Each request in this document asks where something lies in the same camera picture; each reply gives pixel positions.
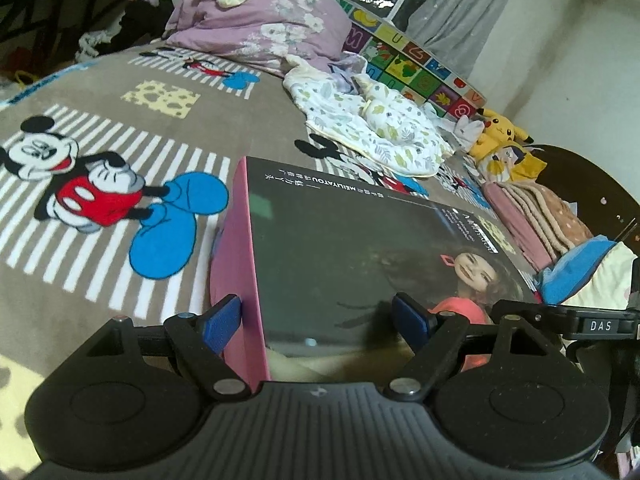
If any pink striped folded blanket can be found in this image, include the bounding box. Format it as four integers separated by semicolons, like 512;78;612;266
482;180;593;271

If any yellow Pikachu plush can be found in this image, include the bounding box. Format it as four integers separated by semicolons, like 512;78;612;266
469;107;534;162

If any white leaf print blanket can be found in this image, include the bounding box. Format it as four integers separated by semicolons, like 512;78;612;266
283;55;454;178

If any colourful alphabet play mat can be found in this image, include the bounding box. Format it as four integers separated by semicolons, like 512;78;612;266
336;0;486;119

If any grey curtain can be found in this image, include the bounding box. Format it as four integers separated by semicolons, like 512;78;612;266
407;0;508;77

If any purple floral duvet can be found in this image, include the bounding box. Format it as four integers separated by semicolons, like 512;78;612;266
165;0;352;77

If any cluttered desk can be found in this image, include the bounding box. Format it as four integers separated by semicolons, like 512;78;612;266
0;0;158;76

